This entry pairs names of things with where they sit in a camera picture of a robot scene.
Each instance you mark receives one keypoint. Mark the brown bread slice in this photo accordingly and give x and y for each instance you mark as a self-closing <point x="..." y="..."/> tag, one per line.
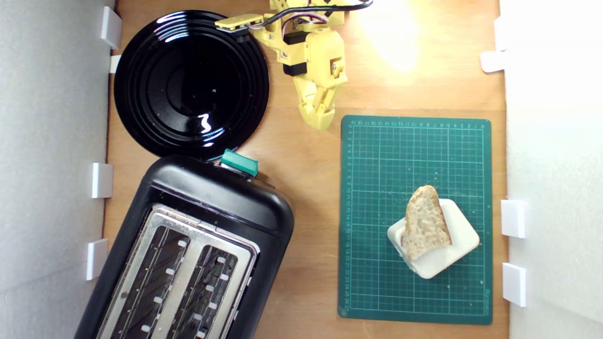
<point x="424" y="221"/>

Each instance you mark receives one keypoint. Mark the green toaster lever knob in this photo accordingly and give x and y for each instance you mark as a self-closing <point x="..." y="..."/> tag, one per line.
<point x="239" y="162"/>

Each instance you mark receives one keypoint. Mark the black two-slot toaster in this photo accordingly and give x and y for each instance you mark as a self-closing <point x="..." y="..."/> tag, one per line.
<point x="212" y="197"/>

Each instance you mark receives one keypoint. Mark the green cutting mat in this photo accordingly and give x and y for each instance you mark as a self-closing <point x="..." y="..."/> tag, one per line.
<point x="377" y="165"/>

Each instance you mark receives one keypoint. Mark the black round plate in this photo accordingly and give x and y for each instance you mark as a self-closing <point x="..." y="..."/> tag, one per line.
<point x="188" y="84"/>

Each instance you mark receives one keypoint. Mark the white square block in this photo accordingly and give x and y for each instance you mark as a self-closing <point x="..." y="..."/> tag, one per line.
<point x="452" y="254"/>

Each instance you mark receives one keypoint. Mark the yellow wrist camera mount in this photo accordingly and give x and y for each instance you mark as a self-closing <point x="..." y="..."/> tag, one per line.
<point x="238" y="21"/>

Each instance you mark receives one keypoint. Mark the small white wall clip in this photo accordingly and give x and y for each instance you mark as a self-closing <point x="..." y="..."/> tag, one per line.
<point x="115" y="63"/>

